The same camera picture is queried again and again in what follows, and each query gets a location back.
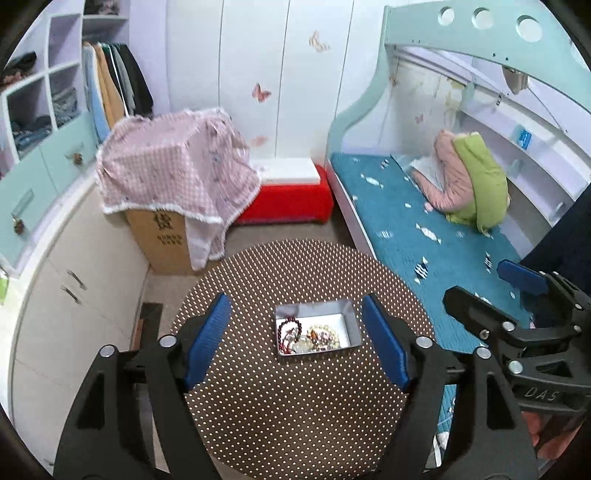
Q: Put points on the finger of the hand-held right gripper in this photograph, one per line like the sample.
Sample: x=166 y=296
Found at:
x=475 y=311
x=521 y=277

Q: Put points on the white open shelf unit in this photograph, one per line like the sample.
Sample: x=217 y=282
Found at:
x=62 y=32

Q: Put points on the green quilt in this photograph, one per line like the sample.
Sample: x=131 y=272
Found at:
x=485 y=184

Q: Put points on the red storage box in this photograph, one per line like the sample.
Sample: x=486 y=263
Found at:
x=286 y=203

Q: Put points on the pink padded jacket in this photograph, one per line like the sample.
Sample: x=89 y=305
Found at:
x=450 y=175

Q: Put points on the white box lid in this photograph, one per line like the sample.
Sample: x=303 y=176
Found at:
x=288 y=170

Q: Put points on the dark blue clothing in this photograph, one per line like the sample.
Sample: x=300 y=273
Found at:
x=563 y=230

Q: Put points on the row of hanging clothes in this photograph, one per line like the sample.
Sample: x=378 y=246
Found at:
x=120 y=83

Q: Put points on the person's right hand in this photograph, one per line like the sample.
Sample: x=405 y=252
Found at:
x=554 y=436

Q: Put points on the teal bunk bed frame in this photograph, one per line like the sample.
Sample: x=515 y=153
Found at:
x=415 y=27

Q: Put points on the butterfly wall sticker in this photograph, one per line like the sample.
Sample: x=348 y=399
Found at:
x=261 y=92
x=318 y=41
x=259 y=141

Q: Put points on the grey metal tin box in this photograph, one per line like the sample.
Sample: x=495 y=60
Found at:
x=353 y=323

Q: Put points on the white low cabinet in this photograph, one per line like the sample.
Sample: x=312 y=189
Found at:
x=69 y=346

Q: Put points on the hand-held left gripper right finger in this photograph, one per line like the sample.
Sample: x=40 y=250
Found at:
x=385 y=341

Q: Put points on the teal drawer unit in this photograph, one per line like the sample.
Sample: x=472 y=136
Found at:
x=55 y=161

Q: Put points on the small blue card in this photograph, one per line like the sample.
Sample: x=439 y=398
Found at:
x=524 y=138

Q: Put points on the pink checked cloth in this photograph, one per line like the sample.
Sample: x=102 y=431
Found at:
x=171 y=157

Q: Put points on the brown cardboard box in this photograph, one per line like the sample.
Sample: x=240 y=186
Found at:
x=159 y=240

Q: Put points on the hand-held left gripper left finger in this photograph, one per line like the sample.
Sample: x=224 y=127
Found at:
x=207 y=341

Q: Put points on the teal bed sheet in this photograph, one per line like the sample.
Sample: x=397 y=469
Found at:
x=392 y=217

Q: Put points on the round polka-dot brown table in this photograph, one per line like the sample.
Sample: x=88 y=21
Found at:
x=286 y=406

